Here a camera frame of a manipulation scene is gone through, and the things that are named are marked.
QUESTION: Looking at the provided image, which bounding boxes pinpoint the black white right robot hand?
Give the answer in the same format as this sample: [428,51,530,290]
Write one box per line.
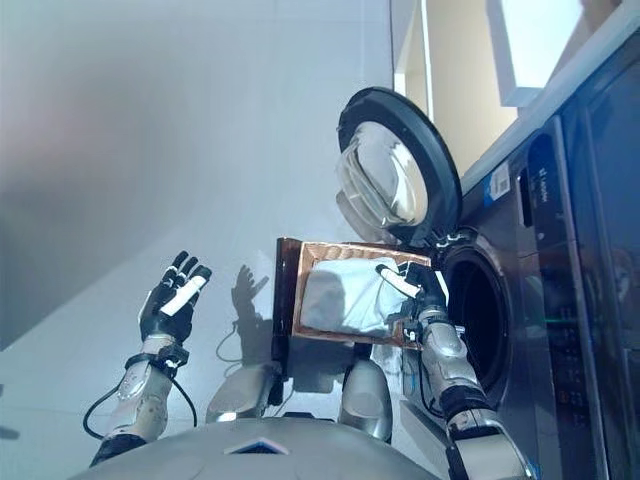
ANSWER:
[374,261,450,312]

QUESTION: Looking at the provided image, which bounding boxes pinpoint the washer detergent drawer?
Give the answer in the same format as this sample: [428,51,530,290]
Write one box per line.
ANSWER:
[516,130,545,227]

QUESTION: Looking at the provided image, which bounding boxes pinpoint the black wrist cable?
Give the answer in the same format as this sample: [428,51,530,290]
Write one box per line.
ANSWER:
[83,377,198,441]
[416,349,447,417]

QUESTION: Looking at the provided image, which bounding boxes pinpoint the wicker laundry basket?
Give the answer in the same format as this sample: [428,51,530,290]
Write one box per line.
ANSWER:
[292,240,434,350]

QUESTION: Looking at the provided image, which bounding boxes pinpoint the white basket liner cloth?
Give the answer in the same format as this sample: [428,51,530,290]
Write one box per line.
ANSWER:
[302,257,417,337]

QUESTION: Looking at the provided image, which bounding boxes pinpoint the round glass washer door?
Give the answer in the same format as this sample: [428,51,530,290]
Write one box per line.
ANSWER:
[333,85,465,247]

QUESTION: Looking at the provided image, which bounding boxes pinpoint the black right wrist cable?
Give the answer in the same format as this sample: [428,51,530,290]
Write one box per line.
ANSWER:
[416,349,447,417]

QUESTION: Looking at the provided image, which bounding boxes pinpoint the blue white washer sticker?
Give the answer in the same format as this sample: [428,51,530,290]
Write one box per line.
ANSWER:
[483,166,512,202]

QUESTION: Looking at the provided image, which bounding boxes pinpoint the silver left robot leg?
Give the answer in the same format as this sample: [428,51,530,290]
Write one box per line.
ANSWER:
[205,362,285,425]

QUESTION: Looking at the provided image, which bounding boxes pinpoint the grey robot torso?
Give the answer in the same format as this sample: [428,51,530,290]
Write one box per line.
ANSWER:
[84,419,451,480]

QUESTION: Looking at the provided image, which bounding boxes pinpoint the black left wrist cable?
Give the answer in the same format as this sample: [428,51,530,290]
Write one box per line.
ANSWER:
[83,377,198,441]

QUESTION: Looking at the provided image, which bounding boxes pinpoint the grey front-load washing machine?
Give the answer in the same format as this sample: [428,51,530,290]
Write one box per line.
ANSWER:
[397,14,640,480]

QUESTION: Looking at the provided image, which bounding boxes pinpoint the white wall cabinet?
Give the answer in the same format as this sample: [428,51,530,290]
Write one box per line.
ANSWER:
[486,0,604,107]

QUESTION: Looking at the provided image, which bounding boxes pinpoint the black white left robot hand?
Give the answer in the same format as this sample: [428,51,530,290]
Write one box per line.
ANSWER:
[138,251,213,347]

